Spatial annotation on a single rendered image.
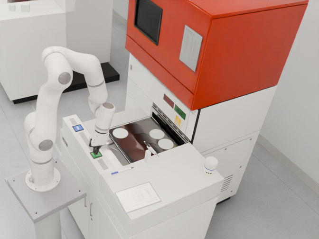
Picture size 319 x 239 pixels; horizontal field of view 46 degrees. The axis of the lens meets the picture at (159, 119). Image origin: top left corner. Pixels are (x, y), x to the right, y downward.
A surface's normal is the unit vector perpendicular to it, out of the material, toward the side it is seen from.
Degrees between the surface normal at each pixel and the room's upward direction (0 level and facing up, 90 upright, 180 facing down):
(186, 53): 90
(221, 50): 90
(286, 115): 90
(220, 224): 0
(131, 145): 0
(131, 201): 0
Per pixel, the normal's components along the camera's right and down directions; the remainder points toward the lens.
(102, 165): 0.12, -0.78
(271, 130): -0.83, 0.25
